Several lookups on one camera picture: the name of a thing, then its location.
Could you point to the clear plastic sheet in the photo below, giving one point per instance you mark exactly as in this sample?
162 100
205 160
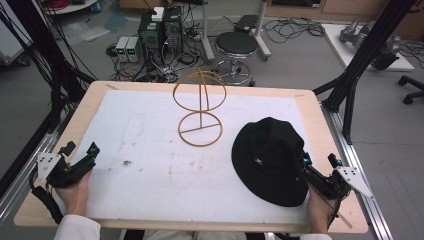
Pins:
86 31

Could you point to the person's left hand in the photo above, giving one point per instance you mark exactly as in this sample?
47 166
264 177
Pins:
75 196

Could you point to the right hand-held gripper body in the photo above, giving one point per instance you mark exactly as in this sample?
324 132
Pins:
346 178

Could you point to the flat black box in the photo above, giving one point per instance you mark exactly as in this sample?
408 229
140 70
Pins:
246 23

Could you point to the round white table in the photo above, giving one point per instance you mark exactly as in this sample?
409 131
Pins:
71 6

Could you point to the black metal frame stand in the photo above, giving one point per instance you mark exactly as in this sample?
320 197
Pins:
50 60
363 56

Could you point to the small white box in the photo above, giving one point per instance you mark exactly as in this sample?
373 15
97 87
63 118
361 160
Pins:
158 14

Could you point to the black brimmed hat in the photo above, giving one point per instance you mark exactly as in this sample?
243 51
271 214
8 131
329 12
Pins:
270 160

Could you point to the aluminium rail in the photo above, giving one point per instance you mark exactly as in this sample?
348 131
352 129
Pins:
360 173
23 173

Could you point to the white table leg stand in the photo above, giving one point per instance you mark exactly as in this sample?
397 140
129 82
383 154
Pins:
261 33
206 33

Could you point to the grey power supply unit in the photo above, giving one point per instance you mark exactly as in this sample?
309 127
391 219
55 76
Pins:
134 49
121 49

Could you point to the person's right hand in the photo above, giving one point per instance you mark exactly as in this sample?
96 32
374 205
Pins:
318 211

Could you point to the black round stool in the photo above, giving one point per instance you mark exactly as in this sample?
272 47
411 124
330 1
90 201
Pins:
236 45

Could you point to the black computer tower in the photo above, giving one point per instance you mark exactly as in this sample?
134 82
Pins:
150 36
173 30

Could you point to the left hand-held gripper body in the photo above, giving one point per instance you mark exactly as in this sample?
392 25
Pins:
71 171

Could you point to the white foam mat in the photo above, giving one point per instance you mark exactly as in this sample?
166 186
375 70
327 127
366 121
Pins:
160 186

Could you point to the black office chair base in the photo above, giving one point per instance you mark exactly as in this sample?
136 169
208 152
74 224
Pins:
411 88

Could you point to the white floor platform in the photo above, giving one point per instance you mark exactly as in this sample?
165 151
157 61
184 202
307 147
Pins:
336 46

